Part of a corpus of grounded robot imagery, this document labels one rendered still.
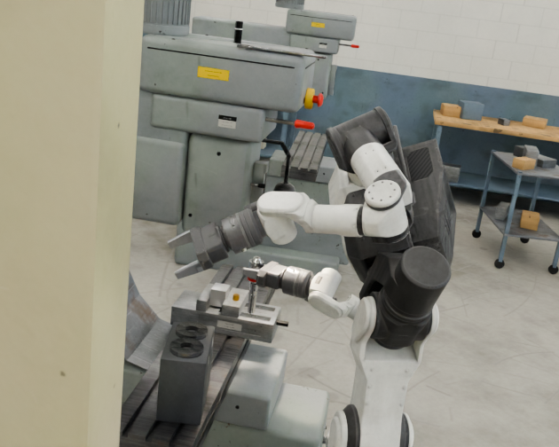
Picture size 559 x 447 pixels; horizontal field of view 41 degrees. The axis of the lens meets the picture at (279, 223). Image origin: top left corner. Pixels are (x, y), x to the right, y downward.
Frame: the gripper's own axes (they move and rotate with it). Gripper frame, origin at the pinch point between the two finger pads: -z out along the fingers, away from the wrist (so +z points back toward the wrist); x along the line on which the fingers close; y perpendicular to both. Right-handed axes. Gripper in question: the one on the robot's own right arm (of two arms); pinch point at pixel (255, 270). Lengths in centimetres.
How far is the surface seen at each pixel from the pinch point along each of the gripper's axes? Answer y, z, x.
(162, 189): -24.2, -25.9, 15.3
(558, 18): -79, 25, -680
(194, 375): 12.6, 6.3, 46.3
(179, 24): -71, -28, 8
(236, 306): 16.5, -7.8, -5.3
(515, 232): 91, 47, -422
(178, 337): 8.7, -4.4, 37.2
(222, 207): -21.0, -9.0, 9.0
